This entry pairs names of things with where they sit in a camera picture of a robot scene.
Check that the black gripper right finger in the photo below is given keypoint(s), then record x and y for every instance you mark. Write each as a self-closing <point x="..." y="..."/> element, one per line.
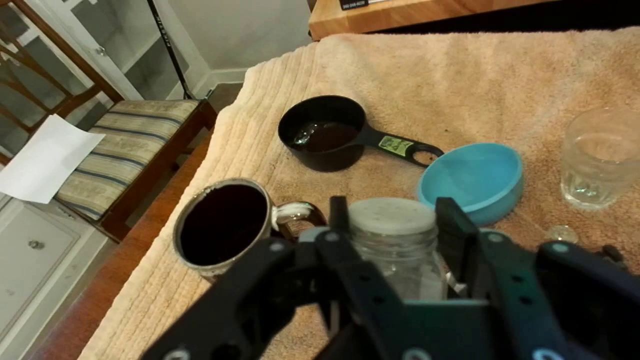
<point x="567" y="301"/>

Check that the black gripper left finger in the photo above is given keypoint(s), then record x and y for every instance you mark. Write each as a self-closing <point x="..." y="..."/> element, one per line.
<point x="267" y="307"/>

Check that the small glass jar white lid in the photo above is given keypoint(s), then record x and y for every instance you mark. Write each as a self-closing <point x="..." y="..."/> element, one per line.
<point x="393" y="232"/>

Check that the clear drinking glass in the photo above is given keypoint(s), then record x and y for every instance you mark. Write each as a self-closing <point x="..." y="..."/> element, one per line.
<point x="600" y="166"/>

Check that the dark mug with metallic rim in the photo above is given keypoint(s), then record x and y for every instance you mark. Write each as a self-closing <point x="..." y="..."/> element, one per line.
<point x="222" y="227"/>

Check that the teal plastic measuring cup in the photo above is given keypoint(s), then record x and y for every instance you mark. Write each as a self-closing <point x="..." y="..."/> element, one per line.
<point x="473" y="181"/>

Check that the black measuring cup green label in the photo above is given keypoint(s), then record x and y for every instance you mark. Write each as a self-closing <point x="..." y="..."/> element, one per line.
<point x="323" y="137"/>

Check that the wooden chair striped cushion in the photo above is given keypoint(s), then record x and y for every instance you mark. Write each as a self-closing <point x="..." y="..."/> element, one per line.
<point x="126" y="147"/>

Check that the white dresser with drawers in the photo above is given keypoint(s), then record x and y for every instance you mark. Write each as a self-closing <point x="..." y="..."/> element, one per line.
<point x="41" y="287"/>

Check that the orange terry towel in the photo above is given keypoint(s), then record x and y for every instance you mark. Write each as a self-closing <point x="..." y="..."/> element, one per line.
<point x="433" y="80"/>

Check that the white paper sheet on cushion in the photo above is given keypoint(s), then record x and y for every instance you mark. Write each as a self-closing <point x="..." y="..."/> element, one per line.
<point x="46" y="161"/>

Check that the white open shelf unit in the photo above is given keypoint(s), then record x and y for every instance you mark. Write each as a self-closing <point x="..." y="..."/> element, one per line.
<point x="126" y="41"/>

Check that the light wooden board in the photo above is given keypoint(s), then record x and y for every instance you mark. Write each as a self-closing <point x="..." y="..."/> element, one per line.
<point x="401" y="16"/>

